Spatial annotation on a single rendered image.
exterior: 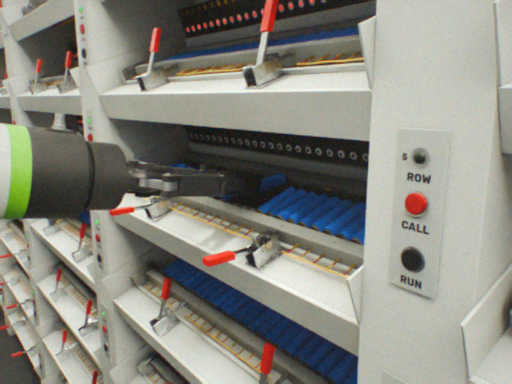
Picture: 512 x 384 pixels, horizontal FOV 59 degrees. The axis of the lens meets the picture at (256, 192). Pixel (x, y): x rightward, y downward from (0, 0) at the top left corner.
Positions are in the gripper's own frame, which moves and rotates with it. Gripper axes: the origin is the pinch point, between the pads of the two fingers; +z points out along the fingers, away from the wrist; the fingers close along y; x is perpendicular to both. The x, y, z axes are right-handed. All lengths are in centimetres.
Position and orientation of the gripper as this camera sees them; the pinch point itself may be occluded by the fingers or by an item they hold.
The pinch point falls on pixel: (233, 183)
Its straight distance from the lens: 61.1
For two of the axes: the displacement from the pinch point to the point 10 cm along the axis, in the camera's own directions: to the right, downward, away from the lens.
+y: -6.2, -1.6, 7.7
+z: 7.8, 0.3, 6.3
